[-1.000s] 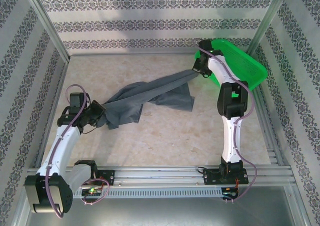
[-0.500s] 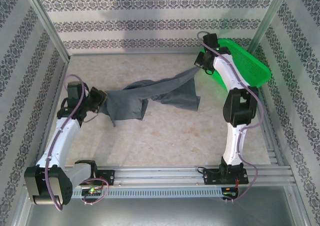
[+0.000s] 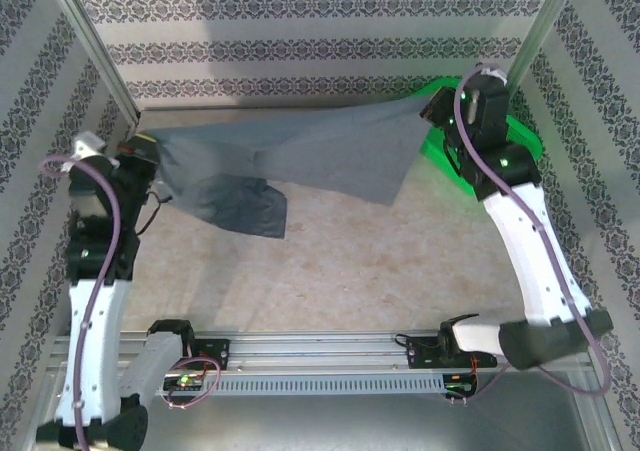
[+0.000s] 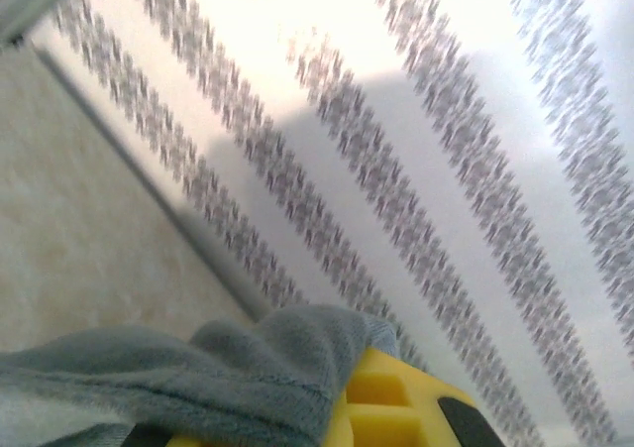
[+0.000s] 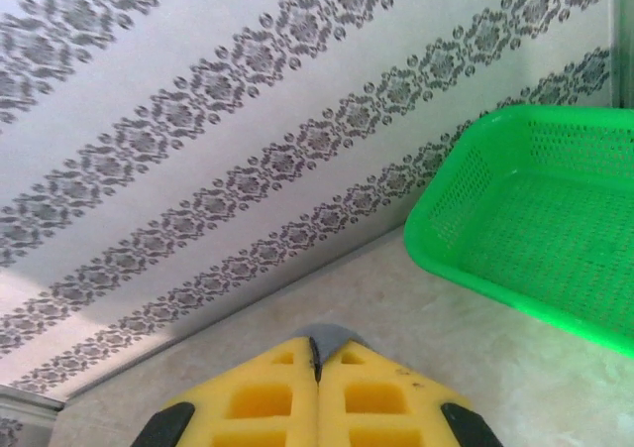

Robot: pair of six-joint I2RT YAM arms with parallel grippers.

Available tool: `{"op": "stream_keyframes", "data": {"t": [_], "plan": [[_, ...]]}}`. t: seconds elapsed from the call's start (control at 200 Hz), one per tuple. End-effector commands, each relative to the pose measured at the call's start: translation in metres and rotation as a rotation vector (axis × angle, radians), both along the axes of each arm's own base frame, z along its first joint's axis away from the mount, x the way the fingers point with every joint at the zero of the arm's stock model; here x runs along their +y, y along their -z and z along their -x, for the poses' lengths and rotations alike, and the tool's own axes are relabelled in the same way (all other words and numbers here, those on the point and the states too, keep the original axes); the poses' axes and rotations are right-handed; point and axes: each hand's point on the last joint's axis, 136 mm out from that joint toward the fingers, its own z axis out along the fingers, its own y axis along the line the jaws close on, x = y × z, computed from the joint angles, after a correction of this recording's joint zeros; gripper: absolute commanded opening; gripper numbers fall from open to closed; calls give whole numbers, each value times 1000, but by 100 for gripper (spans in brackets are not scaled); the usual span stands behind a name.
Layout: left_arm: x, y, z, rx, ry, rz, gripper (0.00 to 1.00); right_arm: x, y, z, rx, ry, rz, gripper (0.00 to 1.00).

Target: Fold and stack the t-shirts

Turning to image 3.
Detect green plastic basket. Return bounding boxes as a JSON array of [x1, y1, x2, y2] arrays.
[[410, 75, 545, 196]]

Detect slotted grey cable duct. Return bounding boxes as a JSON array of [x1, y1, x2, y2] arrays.
[[154, 373, 449, 398]]

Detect controller board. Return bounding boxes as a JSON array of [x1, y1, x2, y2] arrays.
[[163, 373, 207, 393], [443, 372, 480, 398]]

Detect left controller board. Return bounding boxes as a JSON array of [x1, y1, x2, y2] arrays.
[[163, 373, 207, 393]]

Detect aluminium frame post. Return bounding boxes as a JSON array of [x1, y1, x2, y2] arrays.
[[49, 0, 144, 132], [503, 0, 587, 91]]

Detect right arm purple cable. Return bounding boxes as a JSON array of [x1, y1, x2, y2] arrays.
[[447, 63, 612, 403]]

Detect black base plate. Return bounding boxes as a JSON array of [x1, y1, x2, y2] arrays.
[[405, 334, 499, 371], [192, 337, 233, 372]]

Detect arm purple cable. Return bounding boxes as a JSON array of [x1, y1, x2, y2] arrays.
[[41, 154, 222, 451], [447, 63, 612, 403]]

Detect grey trousers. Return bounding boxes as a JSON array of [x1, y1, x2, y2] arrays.
[[137, 90, 436, 240]]

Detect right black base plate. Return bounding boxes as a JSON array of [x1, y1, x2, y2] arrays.
[[405, 334, 499, 371]]

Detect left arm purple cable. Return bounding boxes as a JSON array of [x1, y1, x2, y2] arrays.
[[41, 154, 222, 451]]

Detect grey metal base tray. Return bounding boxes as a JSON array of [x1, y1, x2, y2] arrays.
[[29, 360, 621, 451]]

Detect left aluminium frame post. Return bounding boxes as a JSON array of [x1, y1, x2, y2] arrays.
[[49, 0, 144, 132]]

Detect right aluminium frame post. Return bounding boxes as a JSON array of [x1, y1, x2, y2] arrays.
[[503, 0, 587, 91]]

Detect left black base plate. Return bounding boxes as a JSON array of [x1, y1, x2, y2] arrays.
[[192, 337, 233, 372]]

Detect right controller board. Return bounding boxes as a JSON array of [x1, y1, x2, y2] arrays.
[[443, 372, 480, 398]]

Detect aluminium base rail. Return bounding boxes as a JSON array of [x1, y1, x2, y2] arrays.
[[49, 328, 589, 373]]

